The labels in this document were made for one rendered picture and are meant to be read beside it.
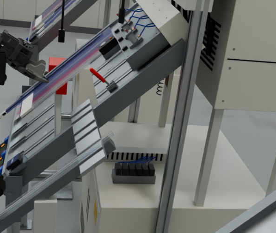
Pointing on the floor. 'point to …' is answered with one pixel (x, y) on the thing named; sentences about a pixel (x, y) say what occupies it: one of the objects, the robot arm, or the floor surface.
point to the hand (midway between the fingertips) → (44, 80)
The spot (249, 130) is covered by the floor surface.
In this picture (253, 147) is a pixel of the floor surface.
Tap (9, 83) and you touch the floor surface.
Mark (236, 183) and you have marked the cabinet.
